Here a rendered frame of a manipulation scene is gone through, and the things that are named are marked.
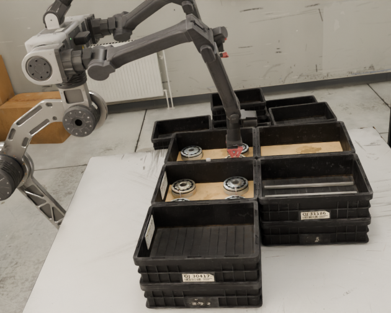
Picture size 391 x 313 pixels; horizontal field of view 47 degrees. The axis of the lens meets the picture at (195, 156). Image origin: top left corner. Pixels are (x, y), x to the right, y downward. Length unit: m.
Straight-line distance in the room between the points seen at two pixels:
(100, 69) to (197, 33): 0.36
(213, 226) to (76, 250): 0.61
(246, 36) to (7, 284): 3.18
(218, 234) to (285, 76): 3.46
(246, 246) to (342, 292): 0.35
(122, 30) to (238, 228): 1.01
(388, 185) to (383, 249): 0.42
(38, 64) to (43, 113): 0.51
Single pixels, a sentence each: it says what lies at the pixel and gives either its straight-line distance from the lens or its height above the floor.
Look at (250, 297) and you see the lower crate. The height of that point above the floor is 0.76.
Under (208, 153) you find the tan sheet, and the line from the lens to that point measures 2.16.
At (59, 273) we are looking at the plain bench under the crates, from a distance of 1.87.
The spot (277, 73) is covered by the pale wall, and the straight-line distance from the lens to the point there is 4.91.
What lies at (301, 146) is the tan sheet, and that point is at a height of 0.83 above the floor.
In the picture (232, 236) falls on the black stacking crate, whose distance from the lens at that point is 1.63.
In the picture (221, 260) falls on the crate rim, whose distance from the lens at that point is 1.41.
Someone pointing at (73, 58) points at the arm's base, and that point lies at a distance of 1.64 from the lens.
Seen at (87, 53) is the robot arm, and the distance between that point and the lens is 1.64.
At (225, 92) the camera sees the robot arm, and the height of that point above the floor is 1.24.
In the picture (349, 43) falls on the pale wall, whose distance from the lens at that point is 4.99.
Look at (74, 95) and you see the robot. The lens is 1.98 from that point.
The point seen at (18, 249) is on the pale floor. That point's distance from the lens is 3.33.
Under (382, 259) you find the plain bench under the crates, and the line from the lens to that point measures 1.76.
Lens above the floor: 1.87
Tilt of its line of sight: 29 degrees down
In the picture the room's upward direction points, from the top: 8 degrees counter-clockwise
